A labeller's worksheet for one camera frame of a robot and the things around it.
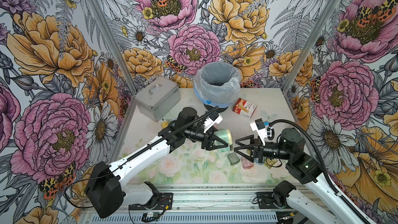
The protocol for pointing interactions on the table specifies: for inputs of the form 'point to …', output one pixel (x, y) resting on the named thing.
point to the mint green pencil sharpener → (224, 135)
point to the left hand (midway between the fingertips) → (224, 145)
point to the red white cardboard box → (244, 108)
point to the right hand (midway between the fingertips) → (236, 150)
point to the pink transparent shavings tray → (246, 164)
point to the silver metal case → (158, 98)
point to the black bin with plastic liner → (217, 84)
